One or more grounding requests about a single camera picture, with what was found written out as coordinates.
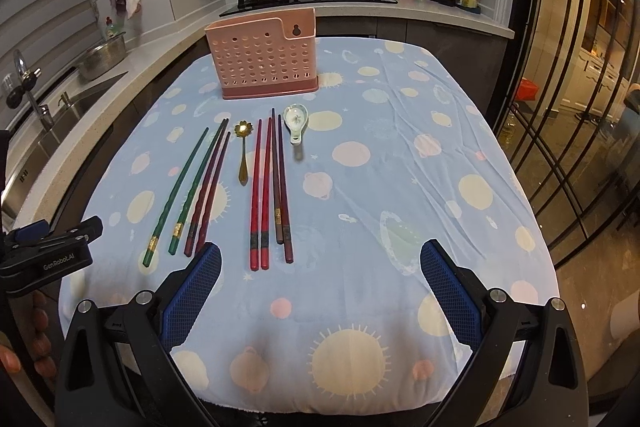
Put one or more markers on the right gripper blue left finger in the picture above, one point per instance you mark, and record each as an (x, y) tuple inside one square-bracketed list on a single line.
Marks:
[(184, 293)]

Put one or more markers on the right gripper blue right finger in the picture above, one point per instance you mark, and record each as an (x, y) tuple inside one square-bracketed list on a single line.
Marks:
[(462, 309)]

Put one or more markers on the green chopstick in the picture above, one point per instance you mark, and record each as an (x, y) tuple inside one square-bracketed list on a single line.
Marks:
[(184, 213), (162, 218)]

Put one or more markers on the maroon chopstick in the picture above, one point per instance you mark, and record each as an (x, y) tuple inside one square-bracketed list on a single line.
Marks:
[(205, 217), (196, 215)]

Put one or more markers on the brown chopstick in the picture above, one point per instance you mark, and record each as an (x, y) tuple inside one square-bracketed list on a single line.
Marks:
[(285, 214), (276, 180)]

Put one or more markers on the gold flower spoon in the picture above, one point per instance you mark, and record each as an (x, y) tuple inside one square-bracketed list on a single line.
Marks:
[(242, 130)]

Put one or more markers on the white ceramic soup spoon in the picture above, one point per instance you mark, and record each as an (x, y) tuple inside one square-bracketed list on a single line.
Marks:
[(296, 118)]

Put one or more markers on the chrome kitchen faucet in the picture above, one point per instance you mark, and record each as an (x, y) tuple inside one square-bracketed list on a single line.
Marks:
[(19, 86)]

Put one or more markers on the person's left hand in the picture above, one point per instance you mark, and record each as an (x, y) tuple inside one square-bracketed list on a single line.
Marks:
[(31, 342)]

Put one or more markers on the stainless steel sink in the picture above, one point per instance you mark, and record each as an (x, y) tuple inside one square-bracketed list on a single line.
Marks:
[(24, 173)]

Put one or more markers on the blue planet-print tablecloth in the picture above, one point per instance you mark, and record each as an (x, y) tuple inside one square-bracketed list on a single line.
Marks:
[(394, 154)]

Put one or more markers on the steel colander bowl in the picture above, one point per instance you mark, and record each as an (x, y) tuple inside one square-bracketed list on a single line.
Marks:
[(98, 60)]

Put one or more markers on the black-framed glass door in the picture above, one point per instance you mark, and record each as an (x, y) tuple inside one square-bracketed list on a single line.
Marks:
[(570, 127)]

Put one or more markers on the green dish soap bottle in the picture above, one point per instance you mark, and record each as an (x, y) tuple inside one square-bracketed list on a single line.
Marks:
[(111, 28)]

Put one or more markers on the white window blinds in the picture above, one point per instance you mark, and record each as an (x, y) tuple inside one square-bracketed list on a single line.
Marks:
[(49, 33)]

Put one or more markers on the pink perforated utensil holder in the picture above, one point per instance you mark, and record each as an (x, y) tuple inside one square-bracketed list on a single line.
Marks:
[(265, 54)]

